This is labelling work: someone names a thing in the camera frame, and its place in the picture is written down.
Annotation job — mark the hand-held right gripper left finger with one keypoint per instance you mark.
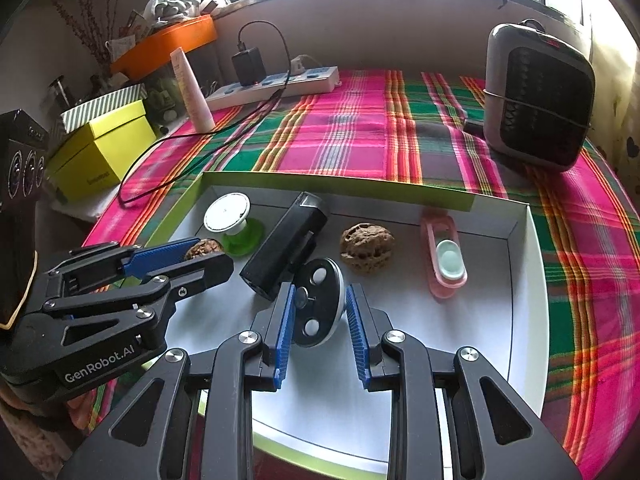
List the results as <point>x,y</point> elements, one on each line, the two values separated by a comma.
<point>282,340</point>

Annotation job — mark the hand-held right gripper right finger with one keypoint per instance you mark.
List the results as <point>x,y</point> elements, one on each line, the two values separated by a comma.
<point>357,340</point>

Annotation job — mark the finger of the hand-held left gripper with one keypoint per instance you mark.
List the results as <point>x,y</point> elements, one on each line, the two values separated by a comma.
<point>200,272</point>
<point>155,257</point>

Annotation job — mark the brown walnut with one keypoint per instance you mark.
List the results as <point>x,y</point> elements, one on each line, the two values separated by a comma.
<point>207,246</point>
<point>367,250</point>

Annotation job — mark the black oval disc with buttons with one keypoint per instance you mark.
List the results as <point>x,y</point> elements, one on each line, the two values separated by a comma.
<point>320,305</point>

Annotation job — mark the green spool with white top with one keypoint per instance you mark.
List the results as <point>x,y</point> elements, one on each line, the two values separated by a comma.
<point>227,212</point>

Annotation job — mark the black rectangular flashlight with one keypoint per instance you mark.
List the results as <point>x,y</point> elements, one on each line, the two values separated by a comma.
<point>285,245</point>

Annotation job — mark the green and white cardboard box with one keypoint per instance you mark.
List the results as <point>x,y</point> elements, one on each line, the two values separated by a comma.
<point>475,335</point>

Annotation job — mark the pink clip with green pad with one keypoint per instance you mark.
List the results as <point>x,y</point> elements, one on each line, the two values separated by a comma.
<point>447,260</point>

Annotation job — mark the person's left forearm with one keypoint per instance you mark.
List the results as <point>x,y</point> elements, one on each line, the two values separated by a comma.
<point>25,435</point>

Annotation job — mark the yellow box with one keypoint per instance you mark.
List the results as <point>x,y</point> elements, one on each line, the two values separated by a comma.
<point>100,160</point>

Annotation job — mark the striped box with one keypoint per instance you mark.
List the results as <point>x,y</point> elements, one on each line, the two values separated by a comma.
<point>100,105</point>

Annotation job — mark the pale cream tube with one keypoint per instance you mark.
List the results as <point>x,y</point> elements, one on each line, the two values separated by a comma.
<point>192,95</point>

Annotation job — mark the pink green plaid tablecloth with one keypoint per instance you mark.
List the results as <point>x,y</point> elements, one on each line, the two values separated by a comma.
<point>375,125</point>

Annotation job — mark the clear bin with orange lid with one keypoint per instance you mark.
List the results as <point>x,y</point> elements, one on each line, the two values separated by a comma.
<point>165,40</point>

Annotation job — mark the white power strip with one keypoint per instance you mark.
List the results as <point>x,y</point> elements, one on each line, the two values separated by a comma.
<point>310,82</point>

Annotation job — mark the dried branches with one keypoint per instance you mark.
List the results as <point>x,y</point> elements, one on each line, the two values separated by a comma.
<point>92,45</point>

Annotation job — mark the white plug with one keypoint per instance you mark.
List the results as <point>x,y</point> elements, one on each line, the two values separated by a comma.
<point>299,64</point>

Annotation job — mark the white plastic bags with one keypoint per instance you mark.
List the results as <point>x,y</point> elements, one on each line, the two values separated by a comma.
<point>170,7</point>

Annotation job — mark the grey space heater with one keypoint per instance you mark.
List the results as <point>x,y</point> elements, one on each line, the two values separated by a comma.
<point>540,105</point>

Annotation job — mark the cream curtain with hearts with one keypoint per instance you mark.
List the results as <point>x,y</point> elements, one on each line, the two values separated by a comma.
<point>612,85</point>

